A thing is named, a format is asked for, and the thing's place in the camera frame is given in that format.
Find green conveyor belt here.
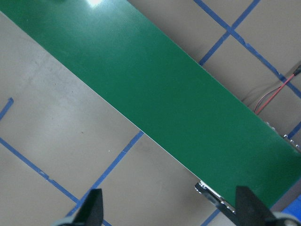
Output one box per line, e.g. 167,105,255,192
0,0,301,205

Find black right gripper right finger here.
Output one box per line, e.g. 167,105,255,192
235,186,280,226

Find blue bin right side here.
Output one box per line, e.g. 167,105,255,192
282,197,301,221

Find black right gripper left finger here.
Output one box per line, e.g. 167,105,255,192
72,188,104,226

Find red black conveyor wires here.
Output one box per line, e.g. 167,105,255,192
253,65,301,114

